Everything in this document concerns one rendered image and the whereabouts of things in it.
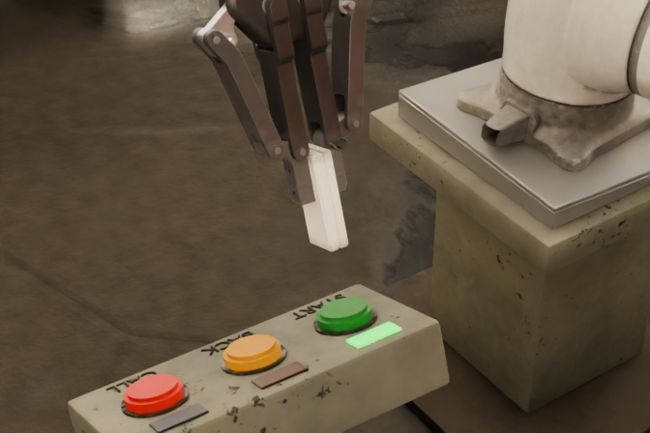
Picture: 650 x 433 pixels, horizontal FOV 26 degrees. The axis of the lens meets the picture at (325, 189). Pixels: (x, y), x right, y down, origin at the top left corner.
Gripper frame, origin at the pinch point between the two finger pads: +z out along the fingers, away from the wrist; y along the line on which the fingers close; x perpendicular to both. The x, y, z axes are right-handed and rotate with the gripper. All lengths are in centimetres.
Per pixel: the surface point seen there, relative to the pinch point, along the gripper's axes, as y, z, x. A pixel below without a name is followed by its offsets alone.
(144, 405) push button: -16.0, 8.9, -1.3
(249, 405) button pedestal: -10.5, 9.9, -5.1
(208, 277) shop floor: 27, 39, 92
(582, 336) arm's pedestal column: 54, 45, 45
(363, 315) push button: 0.8, 8.8, -1.5
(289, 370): -6.5, 9.4, -3.7
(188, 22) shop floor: 58, 16, 155
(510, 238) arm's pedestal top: 40, 25, 37
